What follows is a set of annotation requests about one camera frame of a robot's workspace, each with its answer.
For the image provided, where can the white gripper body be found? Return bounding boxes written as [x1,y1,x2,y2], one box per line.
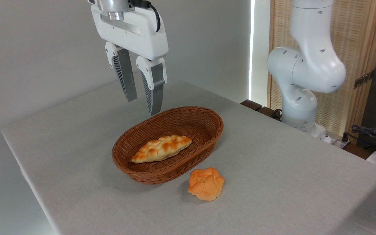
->
[91,5,169,61]

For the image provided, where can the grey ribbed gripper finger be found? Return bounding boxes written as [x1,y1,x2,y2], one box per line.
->
[105,41,138,102]
[136,56,168,117]

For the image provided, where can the long braided bread loaf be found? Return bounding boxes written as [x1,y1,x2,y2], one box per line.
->
[131,134,193,164]

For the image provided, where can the round orange bread roll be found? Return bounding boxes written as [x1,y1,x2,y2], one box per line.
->
[188,167,225,202]

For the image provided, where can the brown oval wicker basket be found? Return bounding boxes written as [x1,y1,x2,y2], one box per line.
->
[112,106,224,185]

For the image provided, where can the grey tablecloth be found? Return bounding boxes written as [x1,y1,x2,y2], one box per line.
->
[1,78,376,235]

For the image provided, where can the dark metal screen hinge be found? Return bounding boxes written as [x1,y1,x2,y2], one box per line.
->
[353,69,376,89]

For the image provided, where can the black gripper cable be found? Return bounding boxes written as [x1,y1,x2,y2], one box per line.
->
[131,0,161,33]

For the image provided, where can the black cable bundle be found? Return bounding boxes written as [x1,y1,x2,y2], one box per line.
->
[342,125,376,154]

